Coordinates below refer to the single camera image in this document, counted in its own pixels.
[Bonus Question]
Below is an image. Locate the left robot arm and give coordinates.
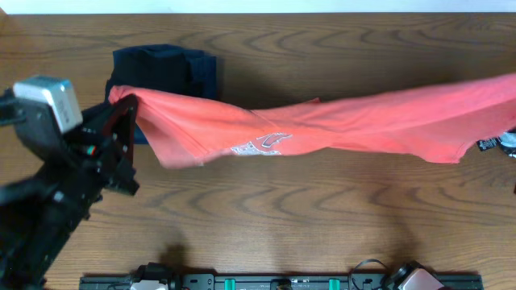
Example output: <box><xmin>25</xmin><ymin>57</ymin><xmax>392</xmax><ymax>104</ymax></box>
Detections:
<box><xmin>1</xmin><ymin>89</ymin><xmax>139</xmax><ymax>289</ymax></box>

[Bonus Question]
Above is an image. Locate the red t-shirt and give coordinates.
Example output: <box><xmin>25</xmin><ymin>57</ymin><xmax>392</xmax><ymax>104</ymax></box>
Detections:
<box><xmin>109</xmin><ymin>74</ymin><xmax>515</xmax><ymax>168</ymax></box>

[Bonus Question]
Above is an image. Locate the navy blue folded garment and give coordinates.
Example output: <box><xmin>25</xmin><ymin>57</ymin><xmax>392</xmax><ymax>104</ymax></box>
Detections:
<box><xmin>105</xmin><ymin>43</ymin><xmax>221</xmax><ymax>145</ymax></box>

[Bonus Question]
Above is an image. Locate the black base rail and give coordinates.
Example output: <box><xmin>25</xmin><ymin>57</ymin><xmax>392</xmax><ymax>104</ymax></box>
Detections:
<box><xmin>78</xmin><ymin>263</ymin><xmax>484</xmax><ymax>290</ymax></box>

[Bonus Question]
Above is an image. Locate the black folded polo shirt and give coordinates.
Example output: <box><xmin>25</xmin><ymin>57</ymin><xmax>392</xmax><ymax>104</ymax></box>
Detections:
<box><xmin>105</xmin><ymin>48</ymin><xmax>190</xmax><ymax>97</ymax></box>

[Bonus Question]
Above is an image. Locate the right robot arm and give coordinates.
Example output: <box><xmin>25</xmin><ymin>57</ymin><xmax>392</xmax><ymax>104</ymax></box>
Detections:
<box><xmin>381</xmin><ymin>261</ymin><xmax>445</xmax><ymax>290</ymax></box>

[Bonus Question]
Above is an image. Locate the black patterned garment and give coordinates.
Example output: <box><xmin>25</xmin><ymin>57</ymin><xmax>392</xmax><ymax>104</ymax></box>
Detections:
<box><xmin>476</xmin><ymin>129</ymin><xmax>516</xmax><ymax>158</ymax></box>

